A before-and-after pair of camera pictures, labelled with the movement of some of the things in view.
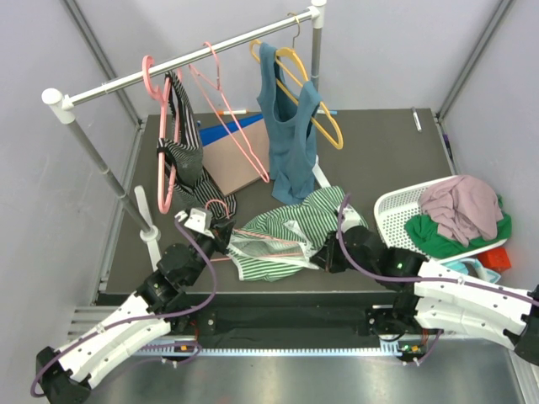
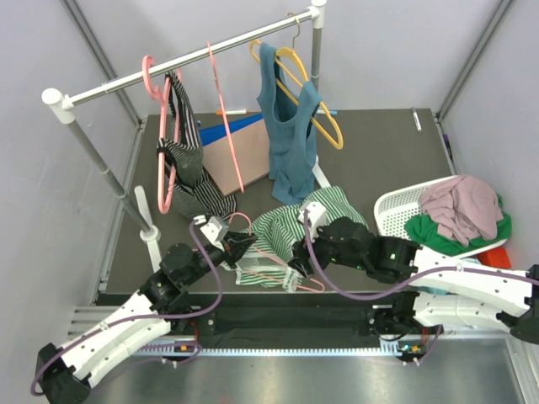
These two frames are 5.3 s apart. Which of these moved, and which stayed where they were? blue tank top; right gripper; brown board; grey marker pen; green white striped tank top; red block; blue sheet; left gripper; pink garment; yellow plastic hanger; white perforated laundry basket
Moved: green white striped tank top; left gripper; right gripper
Stayed: red block; white perforated laundry basket; blue sheet; blue tank top; brown board; yellow plastic hanger; grey marker pen; pink garment
